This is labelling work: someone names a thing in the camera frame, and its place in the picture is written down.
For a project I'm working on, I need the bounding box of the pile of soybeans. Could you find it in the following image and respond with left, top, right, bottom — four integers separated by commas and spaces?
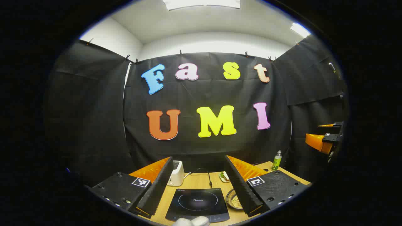
231, 193, 243, 209

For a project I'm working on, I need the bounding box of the ceiling light panel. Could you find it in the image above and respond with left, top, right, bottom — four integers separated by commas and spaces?
290, 22, 311, 39
162, 0, 241, 11

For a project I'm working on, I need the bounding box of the black cooktop cable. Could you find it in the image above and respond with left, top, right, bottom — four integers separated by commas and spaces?
191, 168, 214, 189

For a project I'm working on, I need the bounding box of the green label drink bottle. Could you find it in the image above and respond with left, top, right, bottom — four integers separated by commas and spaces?
271, 150, 282, 171

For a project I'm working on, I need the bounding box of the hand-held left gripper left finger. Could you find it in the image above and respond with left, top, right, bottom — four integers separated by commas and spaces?
90, 156, 175, 219

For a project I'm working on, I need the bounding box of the white toaster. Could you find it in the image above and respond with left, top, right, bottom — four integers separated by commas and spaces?
168, 160, 185, 187

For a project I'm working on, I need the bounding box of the steel pot with black handle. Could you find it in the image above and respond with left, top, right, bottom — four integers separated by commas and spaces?
225, 188, 244, 210

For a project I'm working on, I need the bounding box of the black induction cooktop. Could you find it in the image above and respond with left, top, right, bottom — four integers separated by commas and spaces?
165, 188, 230, 223

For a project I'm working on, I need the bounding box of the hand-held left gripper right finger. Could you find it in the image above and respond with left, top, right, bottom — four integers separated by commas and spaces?
224, 155, 310, 218

